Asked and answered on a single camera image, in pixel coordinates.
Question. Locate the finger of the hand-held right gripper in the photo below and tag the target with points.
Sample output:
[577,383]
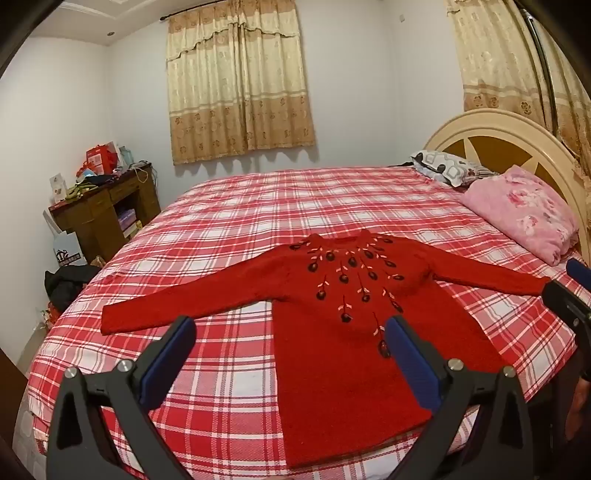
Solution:
[565,300]
[579,272]

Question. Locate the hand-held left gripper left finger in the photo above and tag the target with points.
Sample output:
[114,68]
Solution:
[168,360]

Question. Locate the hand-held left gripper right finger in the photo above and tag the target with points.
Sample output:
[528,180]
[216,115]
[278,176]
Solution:
[411,364]

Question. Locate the red embroidered knit sweater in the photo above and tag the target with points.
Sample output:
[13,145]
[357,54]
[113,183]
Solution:
[332,369]

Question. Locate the person's right hand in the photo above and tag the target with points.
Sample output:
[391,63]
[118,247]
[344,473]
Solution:
[582,406]

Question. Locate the pink floral pillow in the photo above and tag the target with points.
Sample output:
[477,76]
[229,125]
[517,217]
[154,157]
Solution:
[521,212]

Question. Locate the black bag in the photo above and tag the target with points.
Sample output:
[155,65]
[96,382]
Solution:
[69,286]

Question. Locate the purple box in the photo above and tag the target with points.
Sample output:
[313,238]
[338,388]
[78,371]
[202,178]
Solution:
[126,218]

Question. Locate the white shopping bag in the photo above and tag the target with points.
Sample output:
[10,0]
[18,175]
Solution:
[69,249]

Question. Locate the cream wooden headboard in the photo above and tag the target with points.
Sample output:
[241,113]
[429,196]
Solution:
[503,129]

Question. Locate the brown wooden door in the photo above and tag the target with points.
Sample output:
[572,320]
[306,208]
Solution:
[9,397]

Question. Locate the brown wooden desk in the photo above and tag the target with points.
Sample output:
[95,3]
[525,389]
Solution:
[99,203]

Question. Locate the grey patterned pillow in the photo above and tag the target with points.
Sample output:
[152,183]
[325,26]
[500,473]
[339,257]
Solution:
[443,166]

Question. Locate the bed with red plaid sheet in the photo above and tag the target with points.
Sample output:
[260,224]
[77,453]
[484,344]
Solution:
[258,207]

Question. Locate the green cloth pile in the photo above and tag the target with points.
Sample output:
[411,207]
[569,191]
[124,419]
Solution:
[81,190]

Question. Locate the dark cloth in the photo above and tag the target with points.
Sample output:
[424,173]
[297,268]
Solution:
[100,179]

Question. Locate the small white box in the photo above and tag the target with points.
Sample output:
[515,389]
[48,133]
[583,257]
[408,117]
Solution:
[57,187]

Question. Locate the pale blue paper bag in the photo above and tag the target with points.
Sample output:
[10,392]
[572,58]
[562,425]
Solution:
[125,157]

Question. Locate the red gift bag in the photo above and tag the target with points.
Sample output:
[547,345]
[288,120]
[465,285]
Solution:
[101,157]

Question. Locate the chrome metal pole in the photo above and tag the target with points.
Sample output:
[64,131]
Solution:
[541,60]

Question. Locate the beige floral curtain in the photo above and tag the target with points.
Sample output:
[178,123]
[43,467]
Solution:
[494,50]

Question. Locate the beige window curtain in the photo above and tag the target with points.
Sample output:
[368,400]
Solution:
[235,83]

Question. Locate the black curtain rod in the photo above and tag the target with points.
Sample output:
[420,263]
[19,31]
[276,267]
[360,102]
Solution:
[184,11]

